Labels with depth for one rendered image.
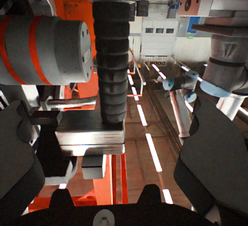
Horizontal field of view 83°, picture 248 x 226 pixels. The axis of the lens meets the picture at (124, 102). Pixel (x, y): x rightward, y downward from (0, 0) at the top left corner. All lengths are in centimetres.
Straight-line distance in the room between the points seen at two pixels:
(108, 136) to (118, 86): 7
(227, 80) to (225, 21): 20
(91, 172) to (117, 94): 12
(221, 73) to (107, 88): 51
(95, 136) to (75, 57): 16
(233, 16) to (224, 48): 10
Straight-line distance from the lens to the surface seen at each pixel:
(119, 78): 15
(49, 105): 45
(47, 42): 29
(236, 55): 61
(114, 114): 18
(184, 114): 85
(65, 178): 23
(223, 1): 52
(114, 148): 21
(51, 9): 60
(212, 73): 63
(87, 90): 82
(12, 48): 32
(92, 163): 22
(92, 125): 19
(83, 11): 72
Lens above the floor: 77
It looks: 32 degrees up
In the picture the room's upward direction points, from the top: 178 degrees counter-clockwise
